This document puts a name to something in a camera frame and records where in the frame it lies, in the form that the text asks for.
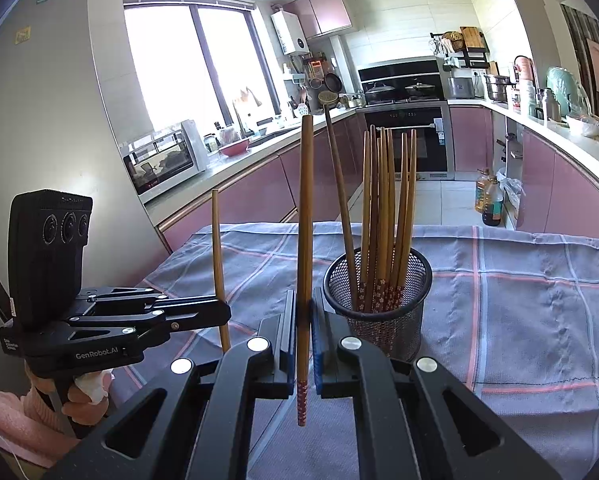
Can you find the black range hood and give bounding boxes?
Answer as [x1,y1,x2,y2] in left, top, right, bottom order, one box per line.
[358,59,443,101]

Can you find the mint green appliance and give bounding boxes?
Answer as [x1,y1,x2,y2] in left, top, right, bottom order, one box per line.
[547,66,587,116]

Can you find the white toaster oven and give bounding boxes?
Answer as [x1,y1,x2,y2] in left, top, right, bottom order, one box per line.
[120,120,209,205]

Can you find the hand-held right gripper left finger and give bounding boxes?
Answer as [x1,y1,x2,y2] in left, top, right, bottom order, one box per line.
[44,290,300,480]

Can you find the kitchen faucet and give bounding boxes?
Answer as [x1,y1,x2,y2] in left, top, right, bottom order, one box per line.
[232,86,264,138]

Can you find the clear plastic bag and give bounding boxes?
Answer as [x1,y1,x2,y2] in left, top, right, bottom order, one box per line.
[497,170,525,226]

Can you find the pink wall cabinet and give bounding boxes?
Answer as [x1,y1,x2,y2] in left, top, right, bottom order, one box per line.
[284,0,353,38]

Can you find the kitchen window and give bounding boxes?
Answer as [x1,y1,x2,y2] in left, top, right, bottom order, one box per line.
[124,2,280,133]

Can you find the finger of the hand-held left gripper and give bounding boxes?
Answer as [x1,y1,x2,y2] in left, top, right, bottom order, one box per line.
[64,302,232,349]
[76,285,228,318]

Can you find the bunch of wooden chopsticks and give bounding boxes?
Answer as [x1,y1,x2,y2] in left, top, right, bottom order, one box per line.
[323,105,419,341]

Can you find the oil bottles on floor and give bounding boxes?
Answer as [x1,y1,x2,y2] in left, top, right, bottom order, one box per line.
[481,180,504,227]

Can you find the white water heater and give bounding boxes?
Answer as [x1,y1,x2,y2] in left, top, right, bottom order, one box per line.
[271,10,309,56]

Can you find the grey refrigerator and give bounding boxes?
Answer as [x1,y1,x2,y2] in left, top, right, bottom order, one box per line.
[0,0,173,386]

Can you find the pink kettle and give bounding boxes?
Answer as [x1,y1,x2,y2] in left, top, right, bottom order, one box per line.
[513,56,537,83]

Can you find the steel stockpot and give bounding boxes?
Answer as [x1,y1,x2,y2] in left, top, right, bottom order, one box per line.
[483,74,511,102]

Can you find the black wok with lid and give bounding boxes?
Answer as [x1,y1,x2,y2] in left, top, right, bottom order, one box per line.
[364,81,396,101]

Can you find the black pot with lid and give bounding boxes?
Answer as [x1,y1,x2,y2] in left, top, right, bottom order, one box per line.
[404,82,436,100]

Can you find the pink base cabinets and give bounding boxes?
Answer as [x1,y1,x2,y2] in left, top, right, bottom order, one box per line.
[154,110,367,251]
[449,105,599,241]

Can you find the black wall rack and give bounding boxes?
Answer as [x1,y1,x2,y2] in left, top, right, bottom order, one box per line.
[430,26,491,72]

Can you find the black mesh cup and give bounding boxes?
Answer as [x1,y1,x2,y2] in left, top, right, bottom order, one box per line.
[322,247,433,363]

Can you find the steel thermos bottle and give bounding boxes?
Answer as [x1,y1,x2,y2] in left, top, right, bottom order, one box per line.
[542,88,561,121]

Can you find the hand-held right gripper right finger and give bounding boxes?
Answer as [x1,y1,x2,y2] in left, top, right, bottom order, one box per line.
[310,290,563,480]

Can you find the person's left hand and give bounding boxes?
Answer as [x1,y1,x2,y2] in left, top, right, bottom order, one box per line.
[24,362,114,427]

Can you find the silver rice cooker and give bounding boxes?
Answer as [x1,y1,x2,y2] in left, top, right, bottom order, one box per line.
[447,76,475,100]

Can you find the black built-in oven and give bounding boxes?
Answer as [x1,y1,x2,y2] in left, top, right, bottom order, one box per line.
[363,101,450,176]

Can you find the wooden chopstick red patterned end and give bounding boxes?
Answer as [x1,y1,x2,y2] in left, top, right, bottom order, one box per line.
[296,115,315,427]
[211,189,231,353]

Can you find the blue-grey plaid tablecloth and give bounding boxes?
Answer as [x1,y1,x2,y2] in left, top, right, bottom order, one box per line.
[107,220,599,480]

